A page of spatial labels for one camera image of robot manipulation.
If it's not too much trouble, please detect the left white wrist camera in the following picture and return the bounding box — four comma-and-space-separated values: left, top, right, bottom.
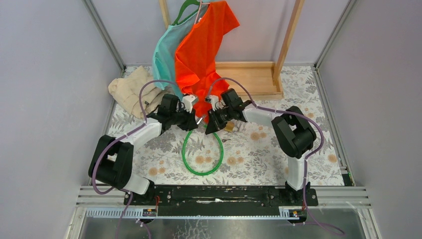
182, 95, 199, 113

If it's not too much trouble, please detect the brass padlock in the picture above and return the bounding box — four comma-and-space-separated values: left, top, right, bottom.
224, 121, 239, 133

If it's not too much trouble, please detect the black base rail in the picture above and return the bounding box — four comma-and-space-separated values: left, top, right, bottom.
123, 184, 318, 217

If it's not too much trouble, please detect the beige crumpled cloth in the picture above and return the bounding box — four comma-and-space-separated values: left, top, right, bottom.
108, 66, 174, 119

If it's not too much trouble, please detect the green clothes hanger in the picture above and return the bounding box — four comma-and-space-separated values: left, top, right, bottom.
172, 0, 200, 26

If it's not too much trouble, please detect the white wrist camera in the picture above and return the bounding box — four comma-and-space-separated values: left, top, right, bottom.
205, 95, 220, 111
182, 95, 199, 113

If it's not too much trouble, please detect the floral patterned mat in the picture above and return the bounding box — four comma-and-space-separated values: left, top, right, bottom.
94, 65, 345, 186

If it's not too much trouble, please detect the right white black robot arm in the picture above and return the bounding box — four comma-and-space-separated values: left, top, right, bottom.
205, 89, 317, 205

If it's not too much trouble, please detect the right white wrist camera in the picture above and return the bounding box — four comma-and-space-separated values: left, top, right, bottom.
205, 95, 220, 111

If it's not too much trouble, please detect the green cable lock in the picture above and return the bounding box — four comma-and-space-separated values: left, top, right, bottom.
182, 124, 224, 176

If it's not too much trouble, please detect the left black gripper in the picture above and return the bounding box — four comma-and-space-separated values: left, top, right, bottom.
170, 105, 199, 131

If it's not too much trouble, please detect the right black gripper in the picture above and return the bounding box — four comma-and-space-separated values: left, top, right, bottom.
206, 106, 233, 135

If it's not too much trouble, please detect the teal t-shirt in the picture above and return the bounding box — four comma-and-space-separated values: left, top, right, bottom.
152, 0, 208, 99

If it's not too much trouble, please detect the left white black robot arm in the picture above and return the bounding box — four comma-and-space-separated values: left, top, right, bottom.
88, 94, 198, 205

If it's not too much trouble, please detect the wooden clothes rack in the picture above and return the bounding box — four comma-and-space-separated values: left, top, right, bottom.
159, 0, 304, 100

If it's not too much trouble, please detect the orange t-shirt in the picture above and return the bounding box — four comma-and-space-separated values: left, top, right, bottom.
175, 0, 240, 117

